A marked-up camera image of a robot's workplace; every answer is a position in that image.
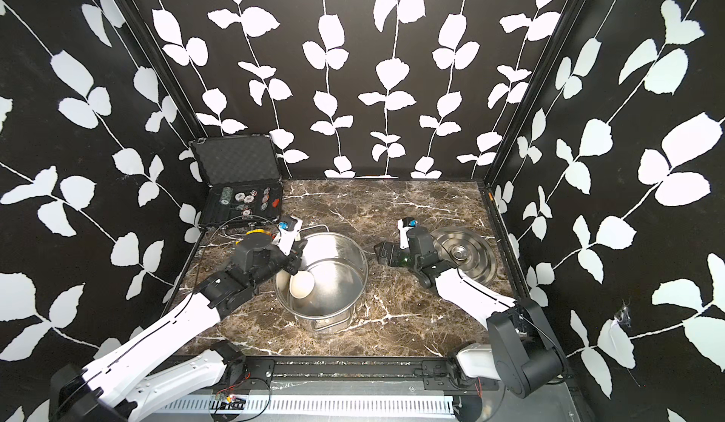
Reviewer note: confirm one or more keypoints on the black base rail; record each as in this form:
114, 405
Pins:
434, 374

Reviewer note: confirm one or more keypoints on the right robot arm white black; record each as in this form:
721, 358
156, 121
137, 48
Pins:
522, 351

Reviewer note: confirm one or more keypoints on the green poker chip stack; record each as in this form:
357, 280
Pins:
226, 195

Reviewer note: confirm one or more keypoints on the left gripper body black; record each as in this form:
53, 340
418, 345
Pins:
277, 262

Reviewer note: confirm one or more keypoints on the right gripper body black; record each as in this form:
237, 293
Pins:
408, 258

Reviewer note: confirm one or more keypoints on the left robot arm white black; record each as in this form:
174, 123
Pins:
125, 384

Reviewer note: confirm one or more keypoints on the black open case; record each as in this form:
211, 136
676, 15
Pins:
249, 165

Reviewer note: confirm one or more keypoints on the white slotted cable duct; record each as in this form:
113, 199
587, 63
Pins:
314, 405

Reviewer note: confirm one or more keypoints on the white plastic ladle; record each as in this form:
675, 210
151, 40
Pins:
301, 284

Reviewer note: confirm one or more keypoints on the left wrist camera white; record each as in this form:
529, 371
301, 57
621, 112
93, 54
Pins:
289, 228

